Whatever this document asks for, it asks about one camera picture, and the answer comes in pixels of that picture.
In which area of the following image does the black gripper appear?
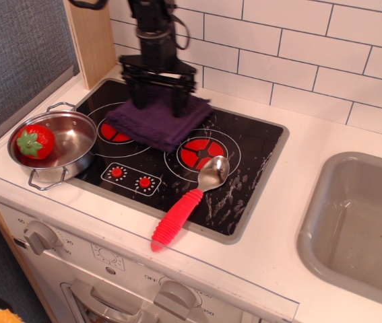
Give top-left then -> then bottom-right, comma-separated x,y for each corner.
119,32 -> 196,118

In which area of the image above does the purple cloth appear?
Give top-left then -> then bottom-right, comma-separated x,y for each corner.
106,96 -> 213,153

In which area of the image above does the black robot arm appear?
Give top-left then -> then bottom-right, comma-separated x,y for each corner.
119,1 -> 196,117

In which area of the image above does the black toy stove top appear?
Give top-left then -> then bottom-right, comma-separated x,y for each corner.
73,79 -> 289,244

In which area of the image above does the wooden side panel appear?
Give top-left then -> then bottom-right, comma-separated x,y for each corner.
63,1 -> 117,89

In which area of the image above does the red toy strawberry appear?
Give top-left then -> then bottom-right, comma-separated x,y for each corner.
15,124 -> 55,159

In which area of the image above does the grey left oven knob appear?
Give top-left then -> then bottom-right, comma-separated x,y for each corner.
24,221 -> 58,255

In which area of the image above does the grey oven knob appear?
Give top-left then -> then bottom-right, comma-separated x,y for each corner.
154,281 -> 197,320
24,221 -> 58,255

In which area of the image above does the grey right oven knob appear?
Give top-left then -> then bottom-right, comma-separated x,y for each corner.
154,281 -> 197,320

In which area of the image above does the grey sink basin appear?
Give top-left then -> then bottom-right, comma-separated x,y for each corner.
297,152 -> 382,304

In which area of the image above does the orange object bottom left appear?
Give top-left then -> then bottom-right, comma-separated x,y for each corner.
0,309 -> 23,323

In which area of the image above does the steel pot with handles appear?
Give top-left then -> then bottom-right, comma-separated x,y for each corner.
7,102 -> 97,190

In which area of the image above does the spoon with red handle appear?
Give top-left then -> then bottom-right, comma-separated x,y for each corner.
150,155 -> 230,252

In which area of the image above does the grey oven door handle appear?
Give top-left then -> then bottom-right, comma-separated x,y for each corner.
69,279 -> 161,322

